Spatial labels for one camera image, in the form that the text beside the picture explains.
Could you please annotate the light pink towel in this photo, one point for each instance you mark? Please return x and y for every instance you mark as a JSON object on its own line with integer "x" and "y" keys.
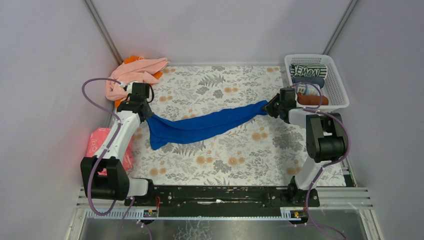
{"x": 136, "y": 74}

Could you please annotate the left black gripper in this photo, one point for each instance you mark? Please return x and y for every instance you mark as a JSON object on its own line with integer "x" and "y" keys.
{"x": 144, "y": 110}

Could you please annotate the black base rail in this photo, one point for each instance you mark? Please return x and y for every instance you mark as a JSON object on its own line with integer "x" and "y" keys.
{"x": 225, "y": 201}

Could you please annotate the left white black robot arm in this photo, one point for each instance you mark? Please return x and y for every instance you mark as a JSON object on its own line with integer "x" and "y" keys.
{"x": 104, "y": 176}

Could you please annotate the brown towel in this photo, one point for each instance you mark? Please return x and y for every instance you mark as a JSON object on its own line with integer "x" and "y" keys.
{"x": 312, "y": 100}

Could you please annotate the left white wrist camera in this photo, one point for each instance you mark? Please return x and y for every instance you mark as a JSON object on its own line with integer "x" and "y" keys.
{"x": 128, "y": 87}

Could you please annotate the orange blue rabbit towel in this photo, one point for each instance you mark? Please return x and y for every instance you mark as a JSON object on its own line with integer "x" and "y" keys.
{"x": 308, "y": 89}

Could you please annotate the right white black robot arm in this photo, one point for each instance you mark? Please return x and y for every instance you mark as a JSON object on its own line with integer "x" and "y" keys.
{"x": 327, "y": 140}

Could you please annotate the dark blue rolled towel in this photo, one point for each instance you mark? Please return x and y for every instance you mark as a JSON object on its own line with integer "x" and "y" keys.
{"x": 312, "y": 80}

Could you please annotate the striped lemon rolled towel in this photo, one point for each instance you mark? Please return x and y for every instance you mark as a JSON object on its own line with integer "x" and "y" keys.
{"x": 308, "y": 70}

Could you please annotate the white plastic basket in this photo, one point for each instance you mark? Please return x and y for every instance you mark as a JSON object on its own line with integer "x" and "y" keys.
{"x": 333, "y": 87}

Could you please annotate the pink patterned towel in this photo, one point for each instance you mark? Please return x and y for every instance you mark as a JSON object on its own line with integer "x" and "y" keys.
{"x": 96, "y": 140}

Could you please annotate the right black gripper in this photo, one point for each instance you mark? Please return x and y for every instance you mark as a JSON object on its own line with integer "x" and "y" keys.
{"x": 274, "y": 105}

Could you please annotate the floral table mat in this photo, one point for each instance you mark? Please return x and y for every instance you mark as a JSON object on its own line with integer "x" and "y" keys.
{"x": 264, "y": 151}

